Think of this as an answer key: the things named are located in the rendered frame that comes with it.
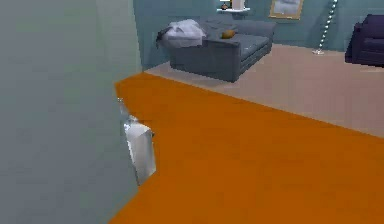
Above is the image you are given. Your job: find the grey blue sofa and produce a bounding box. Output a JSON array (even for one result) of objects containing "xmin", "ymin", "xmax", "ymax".
[{"xmin": 156, "ymin": 18, "xmax": 278, "ymax": 84}]

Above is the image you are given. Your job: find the pale grey crumpled cloth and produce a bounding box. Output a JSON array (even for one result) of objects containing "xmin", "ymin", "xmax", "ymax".
[{"xmin": 155, "ymin": 18, "xmax": 208, "ymax": 49}]

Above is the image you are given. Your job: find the silver beaded floor lamp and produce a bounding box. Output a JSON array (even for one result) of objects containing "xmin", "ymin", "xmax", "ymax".
[{"xmin": 312, "ymin": 0, "xmax": 339, "ymax": 56}]

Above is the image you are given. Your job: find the dark purple armchair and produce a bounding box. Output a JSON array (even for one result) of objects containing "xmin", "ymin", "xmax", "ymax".
[{"xmin": 344, "ymin": 13, "xmax": 384, "ymax": 69}]

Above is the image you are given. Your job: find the white wall shelf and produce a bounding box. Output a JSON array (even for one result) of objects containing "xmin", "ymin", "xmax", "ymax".
[{"xmin": 216, "ymin": 7, "xmax": 251, "ymax": 14}]

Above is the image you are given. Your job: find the gold framed wall picture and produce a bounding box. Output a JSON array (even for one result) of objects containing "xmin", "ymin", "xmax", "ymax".
[{"xmin": 268, "ymin": 0, "xmax": 305, "ymax": 20}]

